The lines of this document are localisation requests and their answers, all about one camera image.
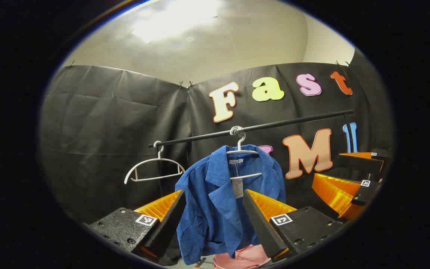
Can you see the white hanger with taped hook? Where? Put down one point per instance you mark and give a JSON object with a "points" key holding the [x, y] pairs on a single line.
{"points": [[236, 130]]}

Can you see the black clothes rack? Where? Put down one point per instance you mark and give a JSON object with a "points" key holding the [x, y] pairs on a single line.
{"points": [[293, 120]]}

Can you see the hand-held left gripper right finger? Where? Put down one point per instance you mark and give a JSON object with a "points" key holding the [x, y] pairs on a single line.
{"points": [[259, 224]]}

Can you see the white plastic hanger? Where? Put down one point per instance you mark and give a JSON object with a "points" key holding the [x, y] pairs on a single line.
{"points": [[159, 154]]}

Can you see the pink laundry hamper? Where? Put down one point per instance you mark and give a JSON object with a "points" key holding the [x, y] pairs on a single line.
{"points": [[245, 259]]}

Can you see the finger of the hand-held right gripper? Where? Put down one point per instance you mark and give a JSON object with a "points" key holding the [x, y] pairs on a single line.
{"points": [[360, 164], [364, 192]]}

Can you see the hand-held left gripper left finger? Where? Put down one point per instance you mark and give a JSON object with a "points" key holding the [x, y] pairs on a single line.
{"points": [[168, 224]]}

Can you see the black backdrop cloth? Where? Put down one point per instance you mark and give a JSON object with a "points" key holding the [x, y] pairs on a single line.
{"points": [[106, 130]]}

